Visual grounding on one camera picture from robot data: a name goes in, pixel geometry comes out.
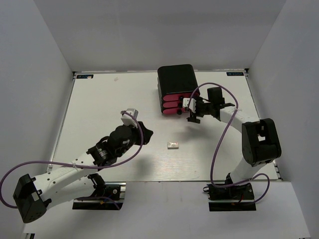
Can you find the right blue table label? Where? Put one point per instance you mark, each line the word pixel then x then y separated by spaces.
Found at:
pixel 234 73

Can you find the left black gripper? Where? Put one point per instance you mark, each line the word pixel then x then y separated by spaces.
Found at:
pixel 138 131

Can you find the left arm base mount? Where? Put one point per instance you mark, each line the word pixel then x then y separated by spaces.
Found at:
pixel 107 196

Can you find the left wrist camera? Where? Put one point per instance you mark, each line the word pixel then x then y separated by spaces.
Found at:
pixel 129 117

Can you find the blue table label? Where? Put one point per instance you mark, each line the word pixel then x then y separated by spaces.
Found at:
pixel 234 73
pixel 85 76

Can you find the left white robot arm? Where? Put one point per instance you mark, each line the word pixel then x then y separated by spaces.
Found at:
pixel 35 195

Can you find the white staples box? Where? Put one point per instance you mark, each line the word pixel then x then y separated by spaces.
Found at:
pixel 172 145

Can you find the left blue table label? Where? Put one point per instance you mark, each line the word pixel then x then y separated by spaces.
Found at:
pixel 85 76

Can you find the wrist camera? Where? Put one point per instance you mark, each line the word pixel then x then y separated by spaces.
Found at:
pixel 129 117
pixel 189 104

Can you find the pink drawer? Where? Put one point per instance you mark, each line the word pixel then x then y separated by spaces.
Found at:
pixel 172 104
pixel 173 111
pixel 175 97

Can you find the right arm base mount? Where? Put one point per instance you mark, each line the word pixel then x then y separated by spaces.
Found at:
pixel 231 199

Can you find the black drawer cabinet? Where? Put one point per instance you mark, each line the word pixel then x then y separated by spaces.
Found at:
pixel 176 79

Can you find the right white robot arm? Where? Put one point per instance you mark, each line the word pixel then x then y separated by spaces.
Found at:
pixel 259 139

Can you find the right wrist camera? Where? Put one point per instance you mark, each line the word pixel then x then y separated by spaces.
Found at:
pixel 189 104

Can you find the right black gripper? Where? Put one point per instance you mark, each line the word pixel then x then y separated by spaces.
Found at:
pixel 193 116

